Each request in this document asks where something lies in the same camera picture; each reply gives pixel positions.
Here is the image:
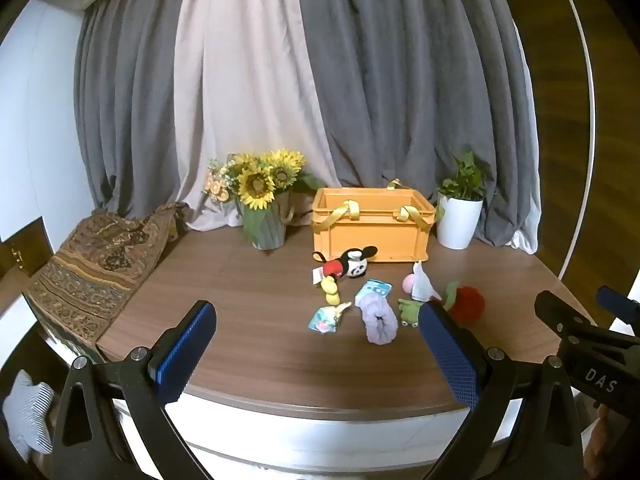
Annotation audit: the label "striped star cushion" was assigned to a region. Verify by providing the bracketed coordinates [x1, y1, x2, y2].
[2, 369, 56, 456]

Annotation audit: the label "white sheer curtain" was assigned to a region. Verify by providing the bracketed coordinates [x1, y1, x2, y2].
[509, 204, 542, 256]

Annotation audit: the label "small colourful snack packet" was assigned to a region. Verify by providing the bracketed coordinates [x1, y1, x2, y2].
[306, 301, 353, 334]

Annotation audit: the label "green plant in white pot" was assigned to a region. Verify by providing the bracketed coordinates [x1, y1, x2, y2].
[434, 151, 488, 250]

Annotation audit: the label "white cabinet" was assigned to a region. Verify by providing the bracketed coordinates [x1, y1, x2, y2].
[0, 0, 97, 261]

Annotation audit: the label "brown patterned cloth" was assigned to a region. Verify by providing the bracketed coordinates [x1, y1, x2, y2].
[25, 202, 190, 351]

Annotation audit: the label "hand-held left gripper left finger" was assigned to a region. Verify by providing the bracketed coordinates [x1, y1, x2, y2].
[50, 300, 218, 480]

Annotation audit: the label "pale pink curtain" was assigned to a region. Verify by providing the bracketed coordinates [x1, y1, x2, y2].
[172, 0, 342, 234]

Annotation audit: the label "green frog plush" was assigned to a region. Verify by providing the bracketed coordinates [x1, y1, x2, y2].
[398, 299, 424, 329]

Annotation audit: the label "white soft cloth toy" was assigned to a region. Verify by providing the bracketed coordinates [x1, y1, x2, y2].
[411, 261, 444, 302]

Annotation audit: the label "black red mouse plush toy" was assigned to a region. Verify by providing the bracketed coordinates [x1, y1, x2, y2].
[311, 245, 379, 306]

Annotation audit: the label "lavender fluffy cloth roll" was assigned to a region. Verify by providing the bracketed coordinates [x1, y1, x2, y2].
[356, 292, 400, 345]

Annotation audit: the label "person's right hand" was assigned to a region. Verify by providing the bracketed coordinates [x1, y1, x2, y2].
[582, 402, 620, 470]

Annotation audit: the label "grey-green ribbed vase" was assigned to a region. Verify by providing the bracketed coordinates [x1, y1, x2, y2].
[242, 191, 292, 251]

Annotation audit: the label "white curved hoop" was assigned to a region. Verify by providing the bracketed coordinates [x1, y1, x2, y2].
[547, 0, 599, 283]

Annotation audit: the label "light blue tissue pack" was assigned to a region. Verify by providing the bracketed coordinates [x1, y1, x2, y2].
[355, 279, 392, 307]

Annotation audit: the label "sunflower bouquet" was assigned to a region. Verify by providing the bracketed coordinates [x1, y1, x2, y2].
[204, 148, 326, 241]

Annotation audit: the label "orange plastic crate yellow handles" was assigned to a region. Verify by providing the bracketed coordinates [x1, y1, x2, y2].
[311, 178, 437, 264]

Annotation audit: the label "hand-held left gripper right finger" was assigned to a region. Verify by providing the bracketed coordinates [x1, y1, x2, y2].
[419, 300, 586, 480]

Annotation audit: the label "red pompom plush green stem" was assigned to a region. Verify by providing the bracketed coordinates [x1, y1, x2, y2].
[440, 281, 486, 322]

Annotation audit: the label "grey curtain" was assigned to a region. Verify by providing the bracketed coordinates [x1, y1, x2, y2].
[295, 0, 543, 248]
[74, 0, 213, 211]

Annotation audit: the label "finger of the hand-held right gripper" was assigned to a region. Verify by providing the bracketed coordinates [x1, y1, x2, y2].
[534, 290, 601, 342]
[596, 285, 640, 320]

